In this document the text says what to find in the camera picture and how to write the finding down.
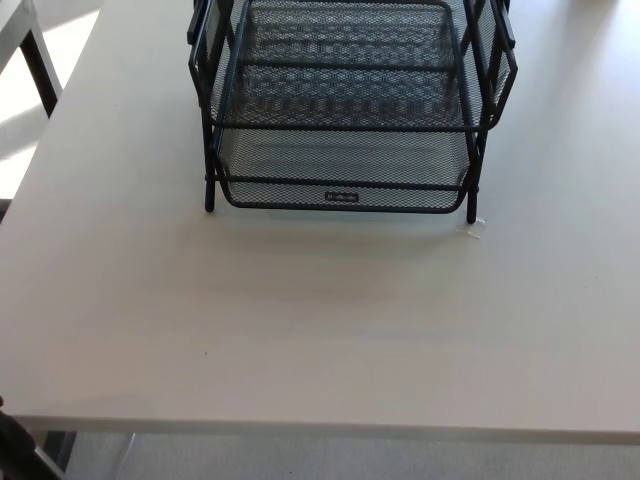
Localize silver desk leg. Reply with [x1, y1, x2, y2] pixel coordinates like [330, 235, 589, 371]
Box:
[114, 433, 138, 480]

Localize grey side table dark legs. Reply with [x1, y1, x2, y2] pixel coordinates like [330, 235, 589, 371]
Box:
[0, 0, 64, 119]

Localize black wire tray rack frame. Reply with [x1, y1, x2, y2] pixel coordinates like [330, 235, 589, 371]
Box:
[184, 0, 519, 225]

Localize black mesh drawer without label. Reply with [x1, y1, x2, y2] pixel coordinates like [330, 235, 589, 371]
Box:
[204, 0, 489, 134]

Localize black desk leg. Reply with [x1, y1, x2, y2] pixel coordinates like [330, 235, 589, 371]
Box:
[42, 430, 77, 480]

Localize black mesh drawer with label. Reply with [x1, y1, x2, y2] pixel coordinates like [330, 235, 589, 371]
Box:
[210, 127, 474, 215]

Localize clear tape scrap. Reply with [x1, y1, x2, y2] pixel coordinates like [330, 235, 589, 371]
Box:
[459, 215, 486, 241]

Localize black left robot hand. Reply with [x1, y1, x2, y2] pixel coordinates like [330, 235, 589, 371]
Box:
[0, 393, 39, 480]

